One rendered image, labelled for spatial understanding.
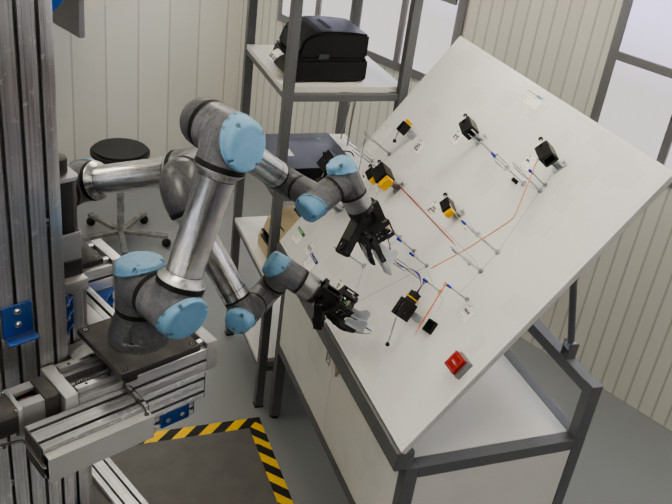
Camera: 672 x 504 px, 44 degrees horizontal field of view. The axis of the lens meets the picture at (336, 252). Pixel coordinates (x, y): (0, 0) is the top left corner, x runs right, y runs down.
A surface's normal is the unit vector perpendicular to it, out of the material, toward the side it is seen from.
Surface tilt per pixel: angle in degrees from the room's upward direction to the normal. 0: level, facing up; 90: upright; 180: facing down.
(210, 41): 90
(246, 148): 83
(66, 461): 90
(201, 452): 0
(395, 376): 53
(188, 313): 97
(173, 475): 0
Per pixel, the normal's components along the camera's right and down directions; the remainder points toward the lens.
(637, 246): -0.74, 0.26
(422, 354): -0.67, -0.47
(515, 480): 0.33, 0.50
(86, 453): 0.66, 0.44
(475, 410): 0.12, -0.86
